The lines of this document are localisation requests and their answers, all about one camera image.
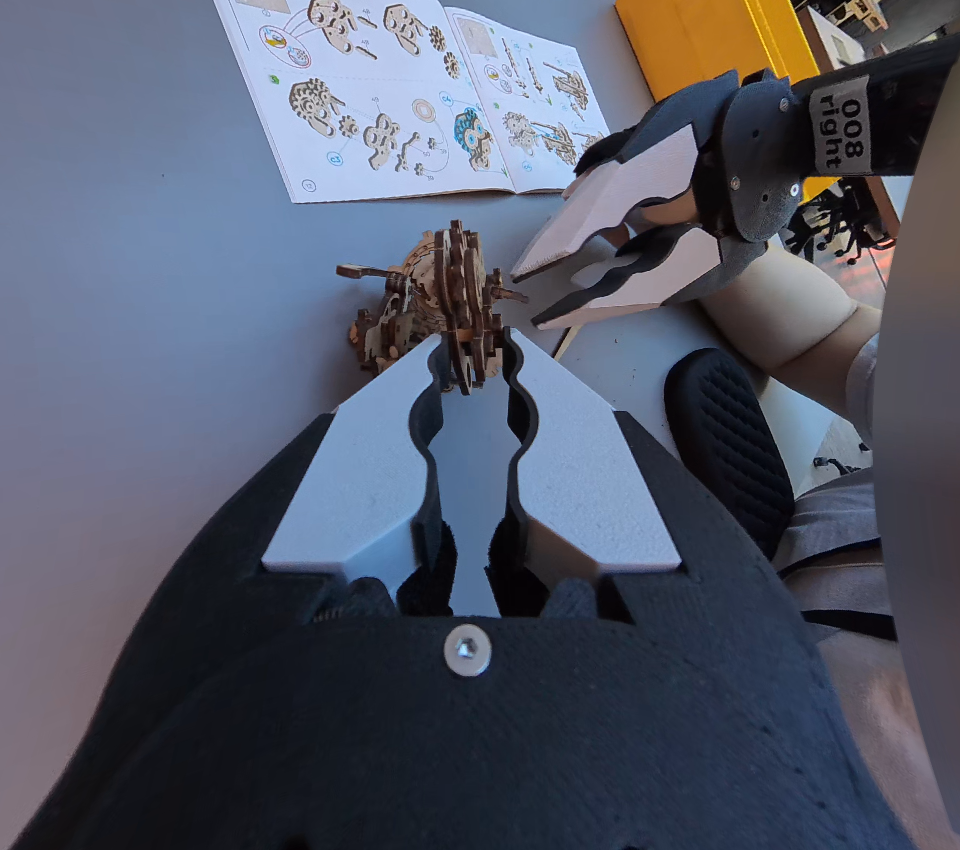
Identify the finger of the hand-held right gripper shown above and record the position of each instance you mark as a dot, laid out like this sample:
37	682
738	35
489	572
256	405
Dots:
622	183
660	273

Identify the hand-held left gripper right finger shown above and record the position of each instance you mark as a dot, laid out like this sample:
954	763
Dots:
592	490

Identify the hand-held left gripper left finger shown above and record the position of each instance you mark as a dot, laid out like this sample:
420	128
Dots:
352	490

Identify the wooden mechanical model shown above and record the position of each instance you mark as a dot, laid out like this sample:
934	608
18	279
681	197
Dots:
397	318

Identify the wooden gear assembly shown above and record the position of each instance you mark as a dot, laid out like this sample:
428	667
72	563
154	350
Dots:
469	295

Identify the person's right forearm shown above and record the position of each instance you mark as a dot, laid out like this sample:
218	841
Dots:
787	310

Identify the person's right hand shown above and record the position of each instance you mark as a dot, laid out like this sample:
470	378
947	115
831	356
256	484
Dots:
675	211

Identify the thin wooden strip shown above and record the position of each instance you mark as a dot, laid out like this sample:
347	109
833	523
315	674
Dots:
566	340

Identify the yellow plastic bin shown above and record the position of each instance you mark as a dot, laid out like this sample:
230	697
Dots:
697	3

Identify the person's grey pants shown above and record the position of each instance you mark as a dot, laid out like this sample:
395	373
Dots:
832	535

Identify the assembly instruction booklet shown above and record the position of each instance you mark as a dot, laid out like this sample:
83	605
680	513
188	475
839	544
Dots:
375	78

